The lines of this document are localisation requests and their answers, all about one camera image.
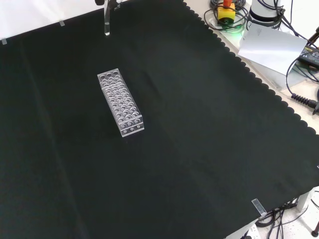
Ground black power adapter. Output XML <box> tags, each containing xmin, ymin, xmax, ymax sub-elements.
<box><xmin>298</xmin><ymin>44</ymin><xmax>319</xmax><ymax>69</ymax></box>

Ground pale board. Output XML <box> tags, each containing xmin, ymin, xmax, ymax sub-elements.
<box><xmin>237</xmin><ymin>20</ymin><xmax>309</xmax><ymax>76</ymax></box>

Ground clear acrylic test tube rack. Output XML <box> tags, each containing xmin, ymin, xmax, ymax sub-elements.
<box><xmin>97</xmin><ymin>67</ymin><xmax>146</xmax><ymax>138</ymax></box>

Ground black floor cables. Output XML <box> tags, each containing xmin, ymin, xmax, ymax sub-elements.
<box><xmin>256</xmin><ymin>198</ymin><xmax>311</xmax><ymax>239</ymax></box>

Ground black bench cloth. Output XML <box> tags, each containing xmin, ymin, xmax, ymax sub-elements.
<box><xmin>0</xmin><ymin>0</ymin><xmax>319</xmax><ymax>239</ymax></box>

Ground yellow emergency stop button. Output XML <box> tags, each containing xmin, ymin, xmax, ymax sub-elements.
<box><xmin>217</xmin><ymin>0</ymin><xmax>236</xmax><ymax>25</ymax></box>

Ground clear glass test tube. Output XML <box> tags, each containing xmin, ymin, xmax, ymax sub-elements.
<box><xmin>103</xmin><ymin>0</ymin><xmax>111</xmax><ymax>36</ymax></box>

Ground thick black cable with plug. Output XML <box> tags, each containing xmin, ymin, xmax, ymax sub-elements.
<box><xmin>286</xmin><ymin>55</ymin><xmax>319</xmax><ymax>116</ymax></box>

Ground clear cloth clip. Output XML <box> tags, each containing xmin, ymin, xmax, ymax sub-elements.
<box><xmin>251</xmin><ymin>198</ymin><xmax>267</xmax><ymax>217</ymax></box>

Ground black tripod leg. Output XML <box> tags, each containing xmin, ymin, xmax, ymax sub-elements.
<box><xmin>308</xmin><ymin>26</ymin><xmax>319</xmax><ymax>49</ymax></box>

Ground white power strip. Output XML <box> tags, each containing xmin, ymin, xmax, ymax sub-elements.
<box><xmin>238</xmin><ymin>223</ymin><xmax>260</xmax><ymax>239</ymax></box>

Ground white table leg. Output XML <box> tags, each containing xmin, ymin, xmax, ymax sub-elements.
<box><xmin>297</xmin><ymin>185</ymin><xmax>319</xmax><ymax>212</ymax></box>

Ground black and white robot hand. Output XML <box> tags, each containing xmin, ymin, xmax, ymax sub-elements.
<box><xmin>94</xmin><ymin>0</ymin><xmax>123</xmax><ymax>10</ymax></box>

